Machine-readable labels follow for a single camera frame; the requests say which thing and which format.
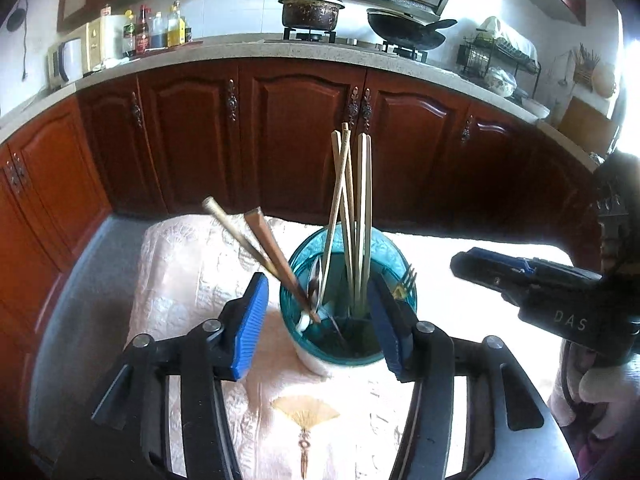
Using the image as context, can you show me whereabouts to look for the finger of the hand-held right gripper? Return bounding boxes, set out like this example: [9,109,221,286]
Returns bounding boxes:
[467,246,603,283]
[449,251,601,311]

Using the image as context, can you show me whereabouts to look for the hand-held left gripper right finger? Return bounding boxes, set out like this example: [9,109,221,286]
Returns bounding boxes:
[367,274,581,480]

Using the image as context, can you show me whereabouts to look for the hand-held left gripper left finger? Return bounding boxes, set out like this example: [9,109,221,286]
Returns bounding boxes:
[52,272,270,480]

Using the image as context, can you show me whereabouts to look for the metal fork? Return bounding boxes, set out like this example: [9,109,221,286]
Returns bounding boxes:
[395,263,419,303]

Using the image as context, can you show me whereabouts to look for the white ceramic spoon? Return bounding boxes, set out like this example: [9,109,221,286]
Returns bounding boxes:
[296,305,333,335]

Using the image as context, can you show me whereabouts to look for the white floral cup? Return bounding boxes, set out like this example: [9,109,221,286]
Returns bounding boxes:
[278,227,418,377]

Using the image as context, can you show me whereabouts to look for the light bamboo chopstick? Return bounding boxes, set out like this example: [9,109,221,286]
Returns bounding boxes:
[345,127,357,311]
[356,132,365,311]
[331,130,355,306]
[364,135,373,306]
[319,123,350,295]

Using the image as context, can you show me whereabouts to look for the reddish brown wooden chopstick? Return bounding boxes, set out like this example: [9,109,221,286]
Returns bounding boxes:
[243,207,321,321]

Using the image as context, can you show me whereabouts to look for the dark brown tapered chopstick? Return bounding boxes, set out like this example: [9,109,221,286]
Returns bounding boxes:
[201,196,323,323]

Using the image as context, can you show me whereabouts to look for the person's right hand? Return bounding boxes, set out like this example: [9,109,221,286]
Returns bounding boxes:
[547,355,640,443]

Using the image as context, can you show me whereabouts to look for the quilted pale pink tablecloth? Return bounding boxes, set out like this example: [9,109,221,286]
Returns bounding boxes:
[127,214,576,480]

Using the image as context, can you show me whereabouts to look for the wooden cutting board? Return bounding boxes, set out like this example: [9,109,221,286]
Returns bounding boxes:
[557,96,620,153]

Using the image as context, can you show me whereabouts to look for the floral ceramic bowl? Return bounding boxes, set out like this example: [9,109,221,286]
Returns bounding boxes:
[485,67,517,98]

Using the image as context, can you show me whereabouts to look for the dark wooden base cabinets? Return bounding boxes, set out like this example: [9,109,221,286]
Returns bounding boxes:
[0,57,606,451]

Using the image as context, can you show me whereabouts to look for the round pale wooden board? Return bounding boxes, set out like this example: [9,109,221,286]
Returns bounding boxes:
[592,62,617,99]

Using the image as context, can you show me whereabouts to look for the black wok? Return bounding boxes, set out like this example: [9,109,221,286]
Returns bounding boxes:
[366,7,458,51]

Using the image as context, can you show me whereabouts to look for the gas stove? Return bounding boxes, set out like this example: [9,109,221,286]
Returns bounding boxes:
[265,27,431,63]

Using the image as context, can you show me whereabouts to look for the grey stone countertop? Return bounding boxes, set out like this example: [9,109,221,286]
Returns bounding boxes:
[0,35,608,171]

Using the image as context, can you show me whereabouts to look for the metal cooking pot with lid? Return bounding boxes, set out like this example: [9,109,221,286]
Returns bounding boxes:
[278,0,346,31]

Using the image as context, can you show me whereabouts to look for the row of condiment bottles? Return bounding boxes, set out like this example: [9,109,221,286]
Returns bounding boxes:
[102,1,194,58]

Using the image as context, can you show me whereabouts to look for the cream countertop appliance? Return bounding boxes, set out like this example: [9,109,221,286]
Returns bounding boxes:
[85,15,126,73]

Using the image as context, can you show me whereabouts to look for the white electric kettle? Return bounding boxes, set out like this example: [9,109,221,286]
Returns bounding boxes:
[48,37,84,86]

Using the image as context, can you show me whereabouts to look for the black wire dish rack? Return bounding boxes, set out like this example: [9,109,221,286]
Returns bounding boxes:
[457,35,542,98]

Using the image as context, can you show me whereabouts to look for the wall chopstick holder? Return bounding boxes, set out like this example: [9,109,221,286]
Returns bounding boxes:
[572,45,601,86]

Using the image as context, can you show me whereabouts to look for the black wall hook with cord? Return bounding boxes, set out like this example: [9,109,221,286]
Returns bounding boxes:
[4,0,31,81]

